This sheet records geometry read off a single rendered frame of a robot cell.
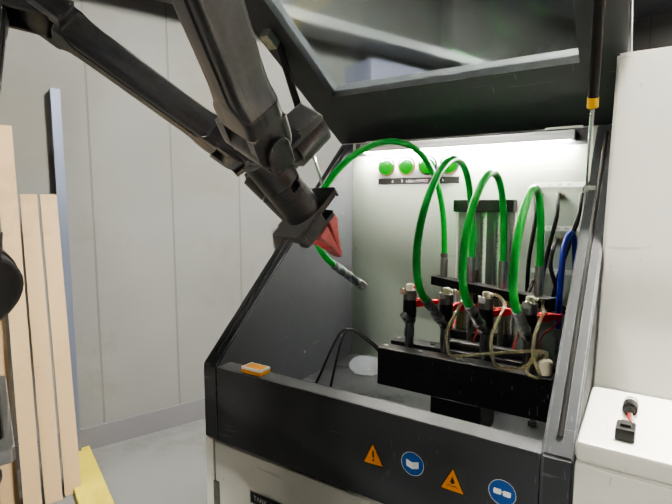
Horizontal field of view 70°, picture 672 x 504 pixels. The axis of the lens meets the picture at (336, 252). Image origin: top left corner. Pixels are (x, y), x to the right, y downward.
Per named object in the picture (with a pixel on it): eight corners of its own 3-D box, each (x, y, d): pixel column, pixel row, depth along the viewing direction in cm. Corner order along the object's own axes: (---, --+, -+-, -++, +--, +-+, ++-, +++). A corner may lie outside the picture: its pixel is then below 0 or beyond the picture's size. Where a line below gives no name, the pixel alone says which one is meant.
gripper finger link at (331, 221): (361, 245, 75) (329, 202, 70) (337, 281, 72) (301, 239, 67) (332, 243, 80) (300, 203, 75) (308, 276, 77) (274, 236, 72)
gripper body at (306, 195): (342, 196, 72) (315, 158, 68) (304, 246, 67) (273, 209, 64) (315, 196, 76) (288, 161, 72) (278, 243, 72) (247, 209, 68)
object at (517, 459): (218, 440, 99) (216, 366, 98) (233, 432, 103) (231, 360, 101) (535, 563, 66) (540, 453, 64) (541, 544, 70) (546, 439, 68)
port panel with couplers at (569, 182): (521, 301, 113) (527, 168, 109) (524, 299, 115) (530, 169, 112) (583, 308, 106) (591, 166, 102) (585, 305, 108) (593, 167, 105)
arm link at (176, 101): (18, 27, 80) (11, -8, 71) (40, 3, 82) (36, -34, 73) (233, 178, 97) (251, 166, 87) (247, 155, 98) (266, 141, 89)
